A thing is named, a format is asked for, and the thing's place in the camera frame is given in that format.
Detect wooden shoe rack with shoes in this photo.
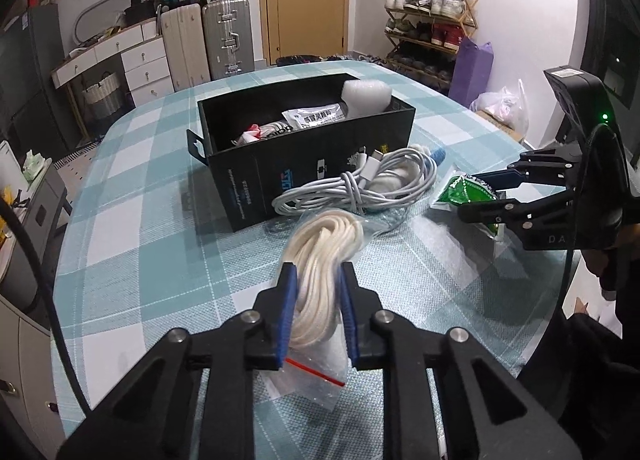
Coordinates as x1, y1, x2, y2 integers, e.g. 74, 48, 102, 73
381, 0, 476, 86

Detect clear plastic sheet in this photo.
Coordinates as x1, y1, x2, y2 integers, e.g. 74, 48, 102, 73
395, 213, 506, 301

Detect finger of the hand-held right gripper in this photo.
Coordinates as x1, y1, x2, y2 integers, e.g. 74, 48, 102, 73
470, 141, 586, 192
456, 187, 590, 252

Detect white plastic bag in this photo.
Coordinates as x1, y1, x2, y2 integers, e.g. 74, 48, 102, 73
470, 79, 530, 133

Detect person's right hand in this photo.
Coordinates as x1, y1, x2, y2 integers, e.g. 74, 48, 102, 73
586, 229, 627, 301

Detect dark door mat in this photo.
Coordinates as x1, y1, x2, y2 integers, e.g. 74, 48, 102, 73
275, 54, 386, 66

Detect green tissue pack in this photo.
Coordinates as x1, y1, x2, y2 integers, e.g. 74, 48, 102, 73
22, 150, 53, 181

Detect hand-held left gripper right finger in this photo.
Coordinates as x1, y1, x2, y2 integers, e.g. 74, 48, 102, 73
339, 263, 583, 460

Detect white cabinet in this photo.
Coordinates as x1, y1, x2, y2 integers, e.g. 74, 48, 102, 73
0, 290, 66, 446

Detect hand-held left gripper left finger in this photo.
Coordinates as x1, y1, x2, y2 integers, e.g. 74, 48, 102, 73
65, 263, 301, 460

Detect purple bag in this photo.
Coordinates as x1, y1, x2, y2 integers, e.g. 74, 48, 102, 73
447, 37, 493, 108

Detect black cardboard box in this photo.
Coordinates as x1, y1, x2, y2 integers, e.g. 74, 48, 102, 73
186, 71, 417, 233

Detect person's dark clothing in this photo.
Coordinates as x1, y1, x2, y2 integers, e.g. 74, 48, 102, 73
517, 220, 640, 460

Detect white charging cable bundle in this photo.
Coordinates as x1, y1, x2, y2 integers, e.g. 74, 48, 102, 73
271, 147, 438, 216

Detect grey white woven basket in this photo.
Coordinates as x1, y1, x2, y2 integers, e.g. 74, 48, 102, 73
81, 71, 128, 121

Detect white desk with drawers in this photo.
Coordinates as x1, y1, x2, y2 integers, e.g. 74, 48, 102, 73
51, 18, 176, 108

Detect silver suitcase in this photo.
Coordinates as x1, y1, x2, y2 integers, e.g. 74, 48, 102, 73
201, 0, 256, 81

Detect green white medicine sachet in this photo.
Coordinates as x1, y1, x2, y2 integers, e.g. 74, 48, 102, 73
281, 103, 349, 130
430, 171, 507, 246

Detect black paper bag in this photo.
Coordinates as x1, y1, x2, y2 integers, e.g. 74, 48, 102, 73
124, 0, 160, 24

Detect grey refrigerator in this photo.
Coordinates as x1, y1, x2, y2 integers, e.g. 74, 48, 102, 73
0, 5, 68, 161

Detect bagged white rope coil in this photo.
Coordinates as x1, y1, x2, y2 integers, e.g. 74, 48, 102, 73
265, 210, 388, 411

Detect oval white framed mirror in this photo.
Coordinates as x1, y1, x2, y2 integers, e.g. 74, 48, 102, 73
74, 0, 128, 44

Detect grey side table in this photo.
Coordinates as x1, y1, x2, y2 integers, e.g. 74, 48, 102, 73
0, 160, 76, 291

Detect yellow wooden door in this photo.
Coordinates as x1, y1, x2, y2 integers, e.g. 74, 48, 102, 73
257, 0, 351, 66

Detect beige suitcase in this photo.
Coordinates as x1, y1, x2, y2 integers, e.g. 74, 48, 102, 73
160, 3, 213, 91

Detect white foam wrap roll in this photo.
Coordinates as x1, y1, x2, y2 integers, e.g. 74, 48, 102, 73
341, 79, 392, 117

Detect white tube with blue cap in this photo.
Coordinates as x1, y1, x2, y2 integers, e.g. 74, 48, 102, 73
370, 144, 448, 193

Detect black cable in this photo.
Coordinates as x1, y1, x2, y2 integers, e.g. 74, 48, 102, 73
0, 200, 93, 413

